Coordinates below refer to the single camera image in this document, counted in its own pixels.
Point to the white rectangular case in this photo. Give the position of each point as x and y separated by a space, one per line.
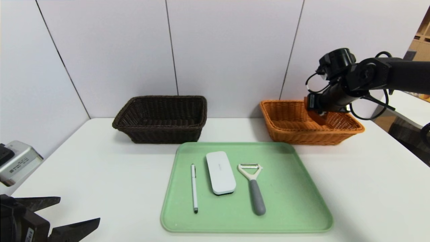
220 173

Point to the orange wicker basket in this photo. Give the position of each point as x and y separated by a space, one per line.
302 136

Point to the light green plastic tray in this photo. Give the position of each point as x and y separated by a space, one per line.
292 208

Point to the dark brown wicker basket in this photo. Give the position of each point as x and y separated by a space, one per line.
161 131

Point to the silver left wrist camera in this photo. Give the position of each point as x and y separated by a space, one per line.
20 161

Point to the white stylus pen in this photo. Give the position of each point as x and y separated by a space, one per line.
194 188

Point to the orange toy waffle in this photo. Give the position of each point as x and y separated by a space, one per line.
317 118

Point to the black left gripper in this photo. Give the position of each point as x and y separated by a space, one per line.
26 229

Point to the wooden shelf unit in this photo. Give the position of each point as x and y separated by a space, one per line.
421 37

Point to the white side table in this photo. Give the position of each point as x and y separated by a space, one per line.
410 107

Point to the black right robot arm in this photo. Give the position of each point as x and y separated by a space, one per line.
403 74

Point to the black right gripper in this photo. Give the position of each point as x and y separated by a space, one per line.
312 102

